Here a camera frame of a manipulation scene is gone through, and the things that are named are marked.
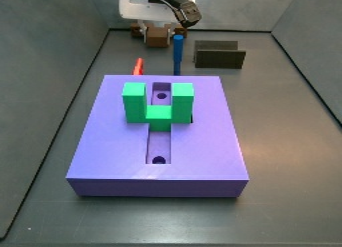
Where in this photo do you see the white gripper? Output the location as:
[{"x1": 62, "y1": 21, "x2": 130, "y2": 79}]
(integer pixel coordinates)
[{"x1": 119, "y1": 0, "x2": 195, "y2": 43}]

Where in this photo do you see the brown T-shaped block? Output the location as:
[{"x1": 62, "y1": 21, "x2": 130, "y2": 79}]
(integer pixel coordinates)
[{"x1": 130, "y1": 23, "x2": 187, "y2": 48}]

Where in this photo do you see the blue upright cylinder peg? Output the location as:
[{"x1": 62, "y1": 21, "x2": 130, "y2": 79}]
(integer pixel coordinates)
[{"x1": 173, "y1": 35, "x2": 185, "y2": 75}]

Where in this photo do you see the red cylinder peg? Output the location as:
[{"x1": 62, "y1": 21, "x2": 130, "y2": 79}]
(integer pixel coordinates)
[{"x1": 133, "y1": 58, "x2": 143, "y2": 75}]

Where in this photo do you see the green U-shaped block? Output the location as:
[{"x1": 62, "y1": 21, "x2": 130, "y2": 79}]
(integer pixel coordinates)
[{"x1": 122, "y1": 82, "x2": 195, "y2": 132}]

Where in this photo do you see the purple base block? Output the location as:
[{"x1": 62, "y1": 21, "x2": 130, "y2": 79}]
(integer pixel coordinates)
[{"x1": 67, "y1": 75, "x2": 249, "y2": 197}]

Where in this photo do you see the black angle bracket fixture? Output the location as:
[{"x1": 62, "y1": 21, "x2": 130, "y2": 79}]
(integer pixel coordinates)
[{"x1": 194, "y1": 40, "x2": 246, "y2": 69}]

